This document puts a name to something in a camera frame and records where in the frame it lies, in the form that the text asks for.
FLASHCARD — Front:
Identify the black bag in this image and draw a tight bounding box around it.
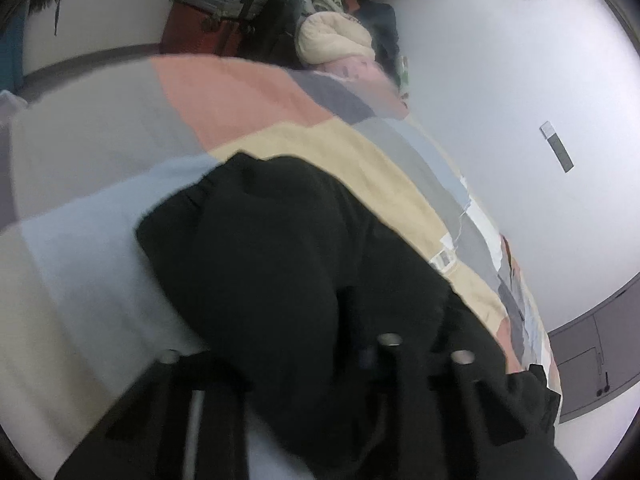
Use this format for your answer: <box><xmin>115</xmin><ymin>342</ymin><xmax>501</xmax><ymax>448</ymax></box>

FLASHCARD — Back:
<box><xmin>235</xmin><ymin>0</ymin><xmax>302</xmax><ymax>63</ymax></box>

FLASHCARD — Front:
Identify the dark red suitcase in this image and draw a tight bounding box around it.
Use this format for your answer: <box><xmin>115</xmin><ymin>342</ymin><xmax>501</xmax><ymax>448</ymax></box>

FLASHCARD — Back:
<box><xmin>160</xmin><ymin>7</ymin><xmax>247</xmax><ymax>59</ymax></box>

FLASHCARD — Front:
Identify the checkered blanket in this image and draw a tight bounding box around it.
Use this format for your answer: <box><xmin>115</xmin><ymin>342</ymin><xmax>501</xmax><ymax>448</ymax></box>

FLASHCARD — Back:
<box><xmin>0</xmin><ymin>55</ymin><xmax>563</xmax><ymax>480</ymax></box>

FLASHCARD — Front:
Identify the grey door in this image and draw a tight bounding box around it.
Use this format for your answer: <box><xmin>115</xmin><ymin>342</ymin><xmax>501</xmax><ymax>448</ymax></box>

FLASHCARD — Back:
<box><xmin>547</xmin><ymin>272</ymin><xmax>640</xmax><ymax>424</ymax></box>

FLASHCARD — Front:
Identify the teal curtain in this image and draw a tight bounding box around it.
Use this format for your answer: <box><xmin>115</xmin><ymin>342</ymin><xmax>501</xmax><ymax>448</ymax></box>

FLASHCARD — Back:
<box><xmin>0</xmin><ymin>14</ymin><xmax>26</xmax><ymax>92</ymax></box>

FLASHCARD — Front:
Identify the black jacket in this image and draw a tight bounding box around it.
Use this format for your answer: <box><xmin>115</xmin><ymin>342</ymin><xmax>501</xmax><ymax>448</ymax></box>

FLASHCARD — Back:
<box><xmin>369</xmin><ymin>2</ymin><xmax>402</xmax><ymax>77</ymax></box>

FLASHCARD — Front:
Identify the grey wall panel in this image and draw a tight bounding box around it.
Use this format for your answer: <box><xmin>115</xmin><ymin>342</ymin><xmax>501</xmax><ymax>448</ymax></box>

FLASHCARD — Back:
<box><xmin>540</xmin><ymin>121</ymin><xmax>575</xmax><ymax>173</ymax></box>

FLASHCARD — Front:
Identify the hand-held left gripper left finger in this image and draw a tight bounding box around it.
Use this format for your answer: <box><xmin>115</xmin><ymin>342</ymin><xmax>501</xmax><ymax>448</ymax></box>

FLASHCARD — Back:
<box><xmin>54</xmin><ymin>349</ymin><xmax>252</xmax><ymax>480</ymax></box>

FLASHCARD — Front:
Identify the black garment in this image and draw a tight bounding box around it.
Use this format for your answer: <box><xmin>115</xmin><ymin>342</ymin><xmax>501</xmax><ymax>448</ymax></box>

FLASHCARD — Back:
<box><xmin>135</xmin><ymin>152</ymin><xmax>581</xmax><ymax>480</ymax></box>

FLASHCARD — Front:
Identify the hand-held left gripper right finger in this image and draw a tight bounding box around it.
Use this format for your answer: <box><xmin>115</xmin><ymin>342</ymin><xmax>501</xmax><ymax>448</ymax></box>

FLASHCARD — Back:
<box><xmin>350</xmin><ymin>332</ymin><xmax>531</xmax><ymax>480</ymax></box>

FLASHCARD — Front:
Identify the cream fluffy coat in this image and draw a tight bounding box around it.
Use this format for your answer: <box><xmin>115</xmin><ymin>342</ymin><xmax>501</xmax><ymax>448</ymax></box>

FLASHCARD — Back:
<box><xmin>296</xmin><ymin>11</ymin><xmax>374</xmax><ymax>66</ymax></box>

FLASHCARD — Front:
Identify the pink garment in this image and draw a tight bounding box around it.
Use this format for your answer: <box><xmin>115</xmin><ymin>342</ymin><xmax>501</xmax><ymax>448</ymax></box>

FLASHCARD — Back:
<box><xmin>310</xmin><ymin>57</ymin><xmax>401</xmax><ymax>92</ymax></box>

